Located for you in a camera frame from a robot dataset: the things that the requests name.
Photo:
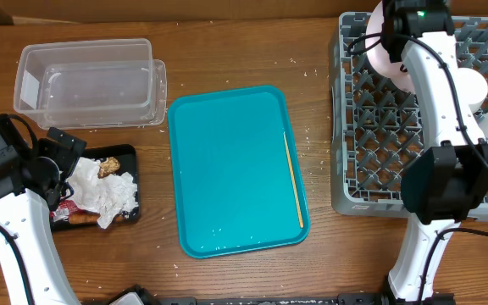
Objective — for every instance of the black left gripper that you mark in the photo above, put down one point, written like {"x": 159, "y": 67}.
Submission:
{"x": 66, "y": 157}

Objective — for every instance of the large white plate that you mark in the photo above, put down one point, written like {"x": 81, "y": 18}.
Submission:
{"x": 379, "y": 58}

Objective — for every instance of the red snack wrapper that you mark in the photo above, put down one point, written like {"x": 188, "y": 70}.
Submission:
{"x": 64, "y": 210}

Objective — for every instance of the white napkin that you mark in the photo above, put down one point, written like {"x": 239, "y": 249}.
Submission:
{"x": 114, "y": 194}
{"x": 88, "y": 188}

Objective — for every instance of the white bowl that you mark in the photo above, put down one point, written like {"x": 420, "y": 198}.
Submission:
{"x": 472, "y": 88}

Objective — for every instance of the brown food chunk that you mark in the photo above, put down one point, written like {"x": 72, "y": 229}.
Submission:
{"x": 108, "y": 167}

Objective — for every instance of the wooden chopstick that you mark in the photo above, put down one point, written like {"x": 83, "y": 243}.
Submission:
{"x": 293, "y": 182}

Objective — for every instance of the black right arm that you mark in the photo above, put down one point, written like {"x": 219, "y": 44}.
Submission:
{"x": 450, "y": 178}

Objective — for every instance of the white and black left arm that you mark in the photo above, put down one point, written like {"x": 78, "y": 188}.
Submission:
{"x": 30, "y": 263}

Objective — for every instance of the grey dishwasher rack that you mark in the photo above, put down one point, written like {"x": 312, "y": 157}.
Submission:
{"x": 377, "y": 129}

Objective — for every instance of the clear plastic storage bin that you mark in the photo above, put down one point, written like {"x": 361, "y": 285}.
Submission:
{"x": 91, "y": 84}

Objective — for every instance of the black plastic tray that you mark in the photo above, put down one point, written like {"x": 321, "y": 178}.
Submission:
{"x": 126, "y": 154}

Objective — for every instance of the teal serving tray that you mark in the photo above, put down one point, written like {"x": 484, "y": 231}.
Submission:
{"x": 231, "y": 178}

